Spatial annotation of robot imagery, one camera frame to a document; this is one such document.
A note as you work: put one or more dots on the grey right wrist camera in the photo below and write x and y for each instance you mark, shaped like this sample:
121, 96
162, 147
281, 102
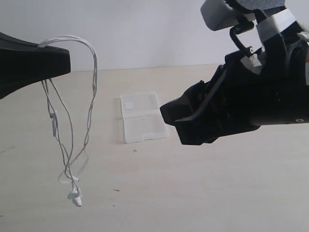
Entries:
221, 14

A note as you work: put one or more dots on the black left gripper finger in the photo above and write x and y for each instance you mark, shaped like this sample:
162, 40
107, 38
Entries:
23, 63

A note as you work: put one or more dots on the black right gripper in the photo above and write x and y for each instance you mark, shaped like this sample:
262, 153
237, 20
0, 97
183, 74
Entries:
236, 100

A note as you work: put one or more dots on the clear plastic storage box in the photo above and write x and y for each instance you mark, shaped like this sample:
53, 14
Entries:
142, 117

